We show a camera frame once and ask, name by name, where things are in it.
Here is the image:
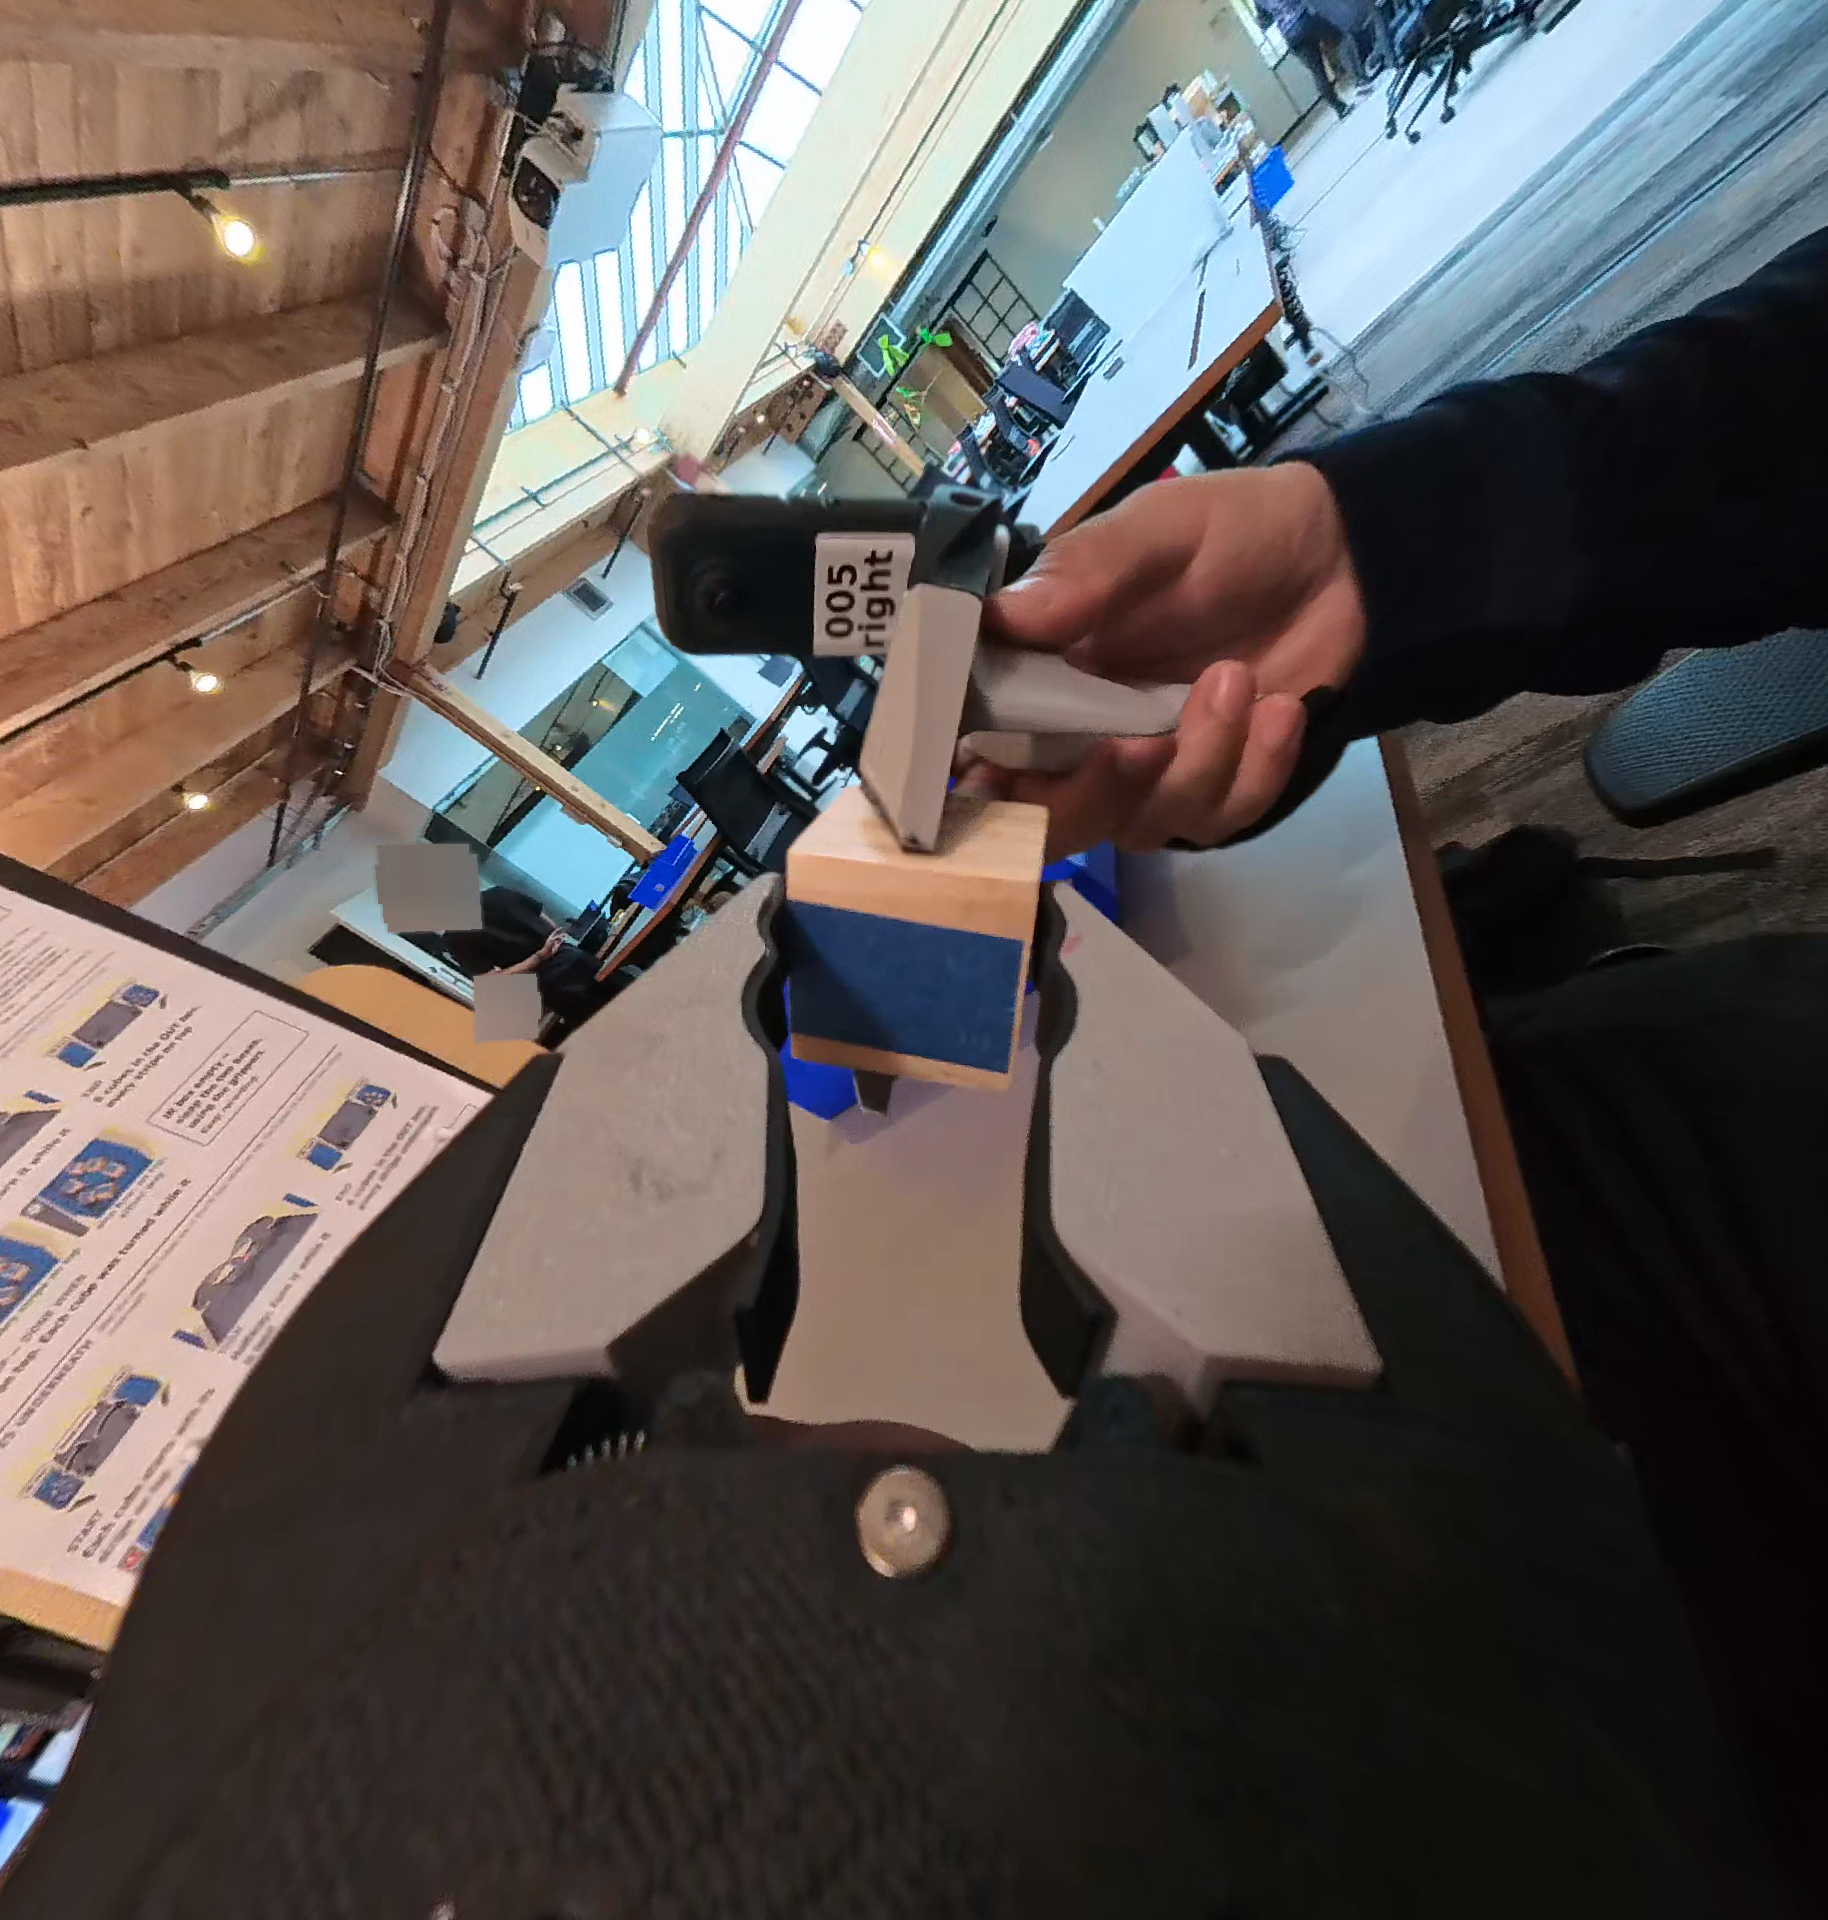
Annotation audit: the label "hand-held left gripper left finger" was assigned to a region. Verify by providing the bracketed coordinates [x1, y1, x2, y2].
[432, 874, 800, 1399]

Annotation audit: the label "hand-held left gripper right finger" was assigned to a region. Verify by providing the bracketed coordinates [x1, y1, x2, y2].
[1019, 883, 1384, 1419]

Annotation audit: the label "blue-striped wooden cube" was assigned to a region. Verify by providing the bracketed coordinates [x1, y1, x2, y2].
[782, 786, 1049, 1095]

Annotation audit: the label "blue plastic bin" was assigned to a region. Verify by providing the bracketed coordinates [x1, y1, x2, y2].
[781, 844, 1130, 1125]

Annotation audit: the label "person's right forearm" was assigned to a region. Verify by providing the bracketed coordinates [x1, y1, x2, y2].
[1273, 210, 1828, 744]

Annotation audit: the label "person's right hand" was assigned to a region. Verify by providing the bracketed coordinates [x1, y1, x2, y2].
[952, 455, 1374, 854]

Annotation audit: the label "black office chair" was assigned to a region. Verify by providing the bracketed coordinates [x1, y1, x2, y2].
[678, 726, 814, 874]

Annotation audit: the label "white ceiling unit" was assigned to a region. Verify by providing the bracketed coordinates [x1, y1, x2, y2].
[507, 88, 665, 272]

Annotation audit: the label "long white table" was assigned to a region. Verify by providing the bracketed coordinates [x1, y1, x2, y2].
[1034, 134, 1290, 527]

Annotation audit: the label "printed instruction board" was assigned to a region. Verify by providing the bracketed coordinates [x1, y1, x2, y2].
[0, 831, 500, 1651]

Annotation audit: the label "person's dark trousers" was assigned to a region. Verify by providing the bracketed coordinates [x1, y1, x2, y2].
[1484, 929, 1828, 1920]

